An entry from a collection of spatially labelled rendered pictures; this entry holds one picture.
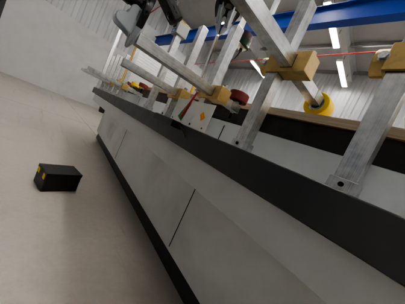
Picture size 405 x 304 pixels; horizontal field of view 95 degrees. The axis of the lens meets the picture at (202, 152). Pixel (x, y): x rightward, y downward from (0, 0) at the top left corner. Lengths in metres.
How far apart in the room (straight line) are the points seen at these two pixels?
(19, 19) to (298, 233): 8.14
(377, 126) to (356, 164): 0.07
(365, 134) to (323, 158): 0.25
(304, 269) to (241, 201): 0.18
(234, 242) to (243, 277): 0.11
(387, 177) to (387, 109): 0.23
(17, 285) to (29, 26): 7.62
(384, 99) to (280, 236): 0.31
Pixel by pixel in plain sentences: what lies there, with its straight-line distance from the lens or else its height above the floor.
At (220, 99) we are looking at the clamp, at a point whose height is 0.83.
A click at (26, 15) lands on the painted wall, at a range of 8.19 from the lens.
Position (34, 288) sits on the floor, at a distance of 0.95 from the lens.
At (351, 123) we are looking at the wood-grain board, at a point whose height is 0.89.
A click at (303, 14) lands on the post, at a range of 0.64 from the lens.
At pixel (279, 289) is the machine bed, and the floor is 0.38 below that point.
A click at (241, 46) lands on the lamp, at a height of 1.06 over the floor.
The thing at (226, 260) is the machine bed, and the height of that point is 0.31.
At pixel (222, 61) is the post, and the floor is 0.97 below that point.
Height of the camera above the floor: 0.69
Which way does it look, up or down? 4 degrees down
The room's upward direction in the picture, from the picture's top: 24 degrees clockwise
